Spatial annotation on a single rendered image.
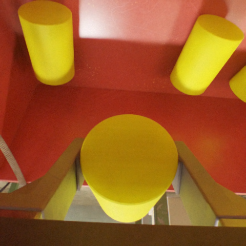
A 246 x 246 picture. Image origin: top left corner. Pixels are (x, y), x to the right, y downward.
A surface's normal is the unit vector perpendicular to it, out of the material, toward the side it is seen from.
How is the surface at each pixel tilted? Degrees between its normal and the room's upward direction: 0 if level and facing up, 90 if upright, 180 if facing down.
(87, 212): 90
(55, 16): 90
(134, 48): 0
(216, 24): 90
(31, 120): 90
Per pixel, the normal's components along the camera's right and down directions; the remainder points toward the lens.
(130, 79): -0.04, 0.82
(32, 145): 0.07, -0.56
